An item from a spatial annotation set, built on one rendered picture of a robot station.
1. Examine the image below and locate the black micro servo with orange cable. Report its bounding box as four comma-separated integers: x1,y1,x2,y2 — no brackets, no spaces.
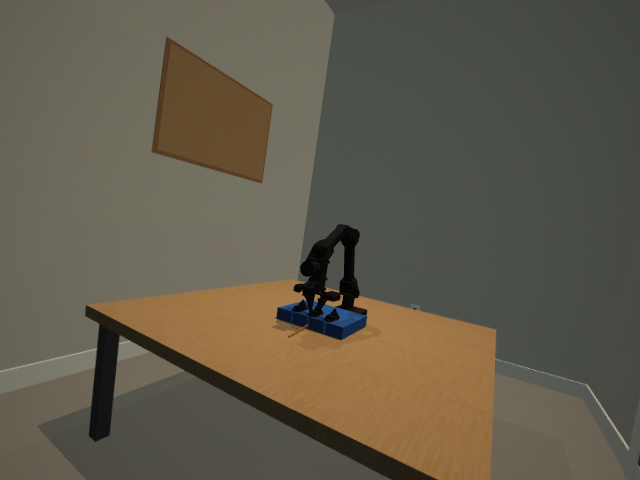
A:
288,304,324,337

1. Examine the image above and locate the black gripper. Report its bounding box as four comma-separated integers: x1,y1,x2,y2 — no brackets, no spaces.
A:
293,275,341,315

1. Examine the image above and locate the blue flat panel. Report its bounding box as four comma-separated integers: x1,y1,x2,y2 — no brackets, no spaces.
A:
276,300,367,341

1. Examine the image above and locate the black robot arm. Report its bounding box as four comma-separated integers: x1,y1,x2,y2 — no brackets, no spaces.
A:
300,224,360,310

